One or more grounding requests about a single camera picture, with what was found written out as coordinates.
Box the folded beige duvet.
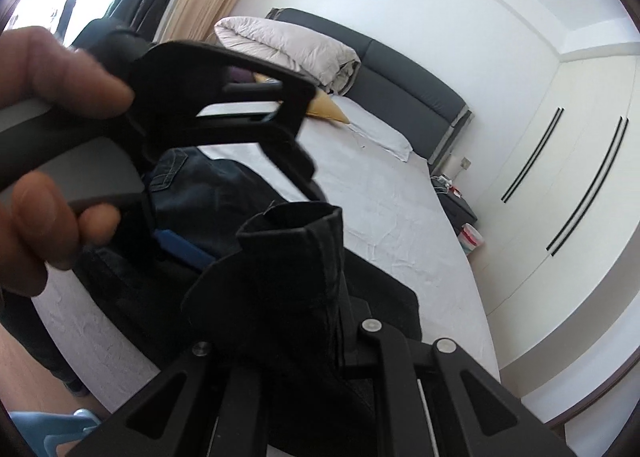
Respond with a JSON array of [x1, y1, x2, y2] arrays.
[[214, 16, 362, 93]]

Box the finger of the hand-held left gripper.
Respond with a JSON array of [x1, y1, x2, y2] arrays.
[[140, 192, 213, 274], [125, 40, 328, 203]]

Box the dark grey nightstand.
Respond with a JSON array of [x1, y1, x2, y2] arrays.
[[431, 174, 478, 233]]

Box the dark grey padded headboard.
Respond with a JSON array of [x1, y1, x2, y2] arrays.
[[265, 7, 473, 165]]

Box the bed with white sheet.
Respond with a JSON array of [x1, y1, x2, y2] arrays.
[[30, 90, 501, 418]]

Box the black double wardrobe handle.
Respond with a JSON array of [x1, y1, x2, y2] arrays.
[[546, 116, 630, 258], [501, 108, 565, 202]]

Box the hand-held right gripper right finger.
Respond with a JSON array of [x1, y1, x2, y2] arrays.
[[342, 297, 576, 457]]

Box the yellow cushion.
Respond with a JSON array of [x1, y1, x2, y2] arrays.
[[255, 72, 349, 125]]

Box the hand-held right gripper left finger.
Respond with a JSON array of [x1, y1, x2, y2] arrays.
[[65, 339, 236, 457]]

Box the white pillow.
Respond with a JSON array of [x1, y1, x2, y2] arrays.
[[330, 94, 413, 161]]

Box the light blue plastic stool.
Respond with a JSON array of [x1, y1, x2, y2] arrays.
[[10, 408, 103, 457]]

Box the person's left hand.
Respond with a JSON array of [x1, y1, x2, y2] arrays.
[[0, 26, 136, 299]]

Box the black pants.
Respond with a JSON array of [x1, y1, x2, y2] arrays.
[[75, 144, 421, 457]]

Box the black jacket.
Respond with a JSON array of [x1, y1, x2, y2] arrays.
[[70, 0, 168, 45]]

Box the striped plastic bucket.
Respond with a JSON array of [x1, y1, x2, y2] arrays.
[[459, 223, 485, 258]]

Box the white wardrobe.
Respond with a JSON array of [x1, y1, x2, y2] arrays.
[[470, 27, 640, 418]]

